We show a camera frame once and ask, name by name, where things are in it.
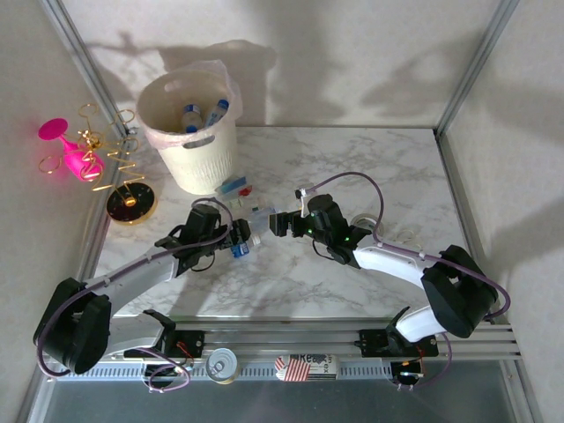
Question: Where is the pink wine glass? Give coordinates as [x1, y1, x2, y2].
[37, 117, 107, 182]

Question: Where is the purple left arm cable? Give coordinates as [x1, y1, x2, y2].
[36, 197, 234, 394]

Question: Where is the clear crushed bottle white cap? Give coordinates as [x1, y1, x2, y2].
[248, 205, 278, 244]

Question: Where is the tin can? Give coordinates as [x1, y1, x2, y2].
[204, 347, 241, 386]

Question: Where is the aluminium side rail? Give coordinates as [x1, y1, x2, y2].
[72, 130, 133, 292]

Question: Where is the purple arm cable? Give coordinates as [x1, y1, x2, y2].
[36, 197, 234, 394]
[307, 171, 512, 391]

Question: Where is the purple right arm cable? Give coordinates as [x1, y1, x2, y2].
[307, 171, 512, 391]

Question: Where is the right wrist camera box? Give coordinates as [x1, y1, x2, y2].
[293, 186, 310, 218]

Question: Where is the white tape roll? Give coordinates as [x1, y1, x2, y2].
[354, 212, 390, 235]

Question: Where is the gold wire glass rack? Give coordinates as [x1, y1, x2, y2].
[38, 103, 159, 226]

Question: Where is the white plastic bin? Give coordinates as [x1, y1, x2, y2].
[135, 69, 239, 196]

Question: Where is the blue label bottle white cap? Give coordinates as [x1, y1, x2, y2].
[231, 234, 263, 260]

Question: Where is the aluminium frame post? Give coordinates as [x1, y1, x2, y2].
[434, 0, 522, 136]
[38, 0, 136, 136]

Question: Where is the aluminium mounting rail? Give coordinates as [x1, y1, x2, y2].
[105, 321, 523, 365]

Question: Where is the slotted grey cable duct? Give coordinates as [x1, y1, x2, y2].
[94, 361, 397, 382]

